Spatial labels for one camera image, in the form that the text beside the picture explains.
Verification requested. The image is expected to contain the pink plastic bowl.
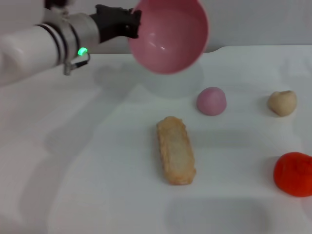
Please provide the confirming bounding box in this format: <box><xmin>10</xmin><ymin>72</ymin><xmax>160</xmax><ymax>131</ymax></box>
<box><xmin>127</xmin><ymin>0</ymin><xmax>211</xmax><ymax>75</ymax></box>

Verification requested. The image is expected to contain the beige knotted bun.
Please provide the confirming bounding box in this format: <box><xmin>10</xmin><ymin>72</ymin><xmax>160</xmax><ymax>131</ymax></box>
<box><xmin>267</xmin><ymin>90</ymin><xmax>298</xmax><ymax>117</ymax></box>

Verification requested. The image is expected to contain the long orange striped bread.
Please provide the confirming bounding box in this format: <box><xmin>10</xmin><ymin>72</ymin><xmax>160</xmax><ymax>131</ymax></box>
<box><xmin>156</xmin><ymin>116</ymin><xmax>197</xmax><ymax>186</ymax></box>

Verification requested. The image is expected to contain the red-orange lumpy fruit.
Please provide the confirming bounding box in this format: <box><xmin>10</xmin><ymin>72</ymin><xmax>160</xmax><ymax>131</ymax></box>
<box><xmin>273</xmin><ymin>152</ymin><xmax>312</xmax><ymax>197</ymax></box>

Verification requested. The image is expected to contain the left wrist camera housing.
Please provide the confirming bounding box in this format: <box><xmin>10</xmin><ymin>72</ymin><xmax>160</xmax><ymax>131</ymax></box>
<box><xmin>43</xmin><ymin>0</ymin><xmax>74</xmax><ymax>8</ymax></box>

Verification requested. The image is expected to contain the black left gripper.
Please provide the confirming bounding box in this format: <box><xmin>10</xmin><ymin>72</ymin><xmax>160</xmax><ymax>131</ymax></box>
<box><xmin>89</xmin><ymin>4</ymin><xmax>143</xmax><ymax>45</ymax></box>

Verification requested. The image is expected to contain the left wrist cable with plug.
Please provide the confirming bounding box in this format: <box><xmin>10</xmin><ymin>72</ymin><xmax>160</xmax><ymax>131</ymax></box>
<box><xmin>62</xmin><ymin>52</ymin><xmax>91</xmax><ymax>77</ymax></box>

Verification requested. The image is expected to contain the round pink bun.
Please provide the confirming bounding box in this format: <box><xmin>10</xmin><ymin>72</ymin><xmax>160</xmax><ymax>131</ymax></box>
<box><xmin>196</xmin><ymin>87</ymin><xmax>228</xmax><ymax>116</ymax></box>

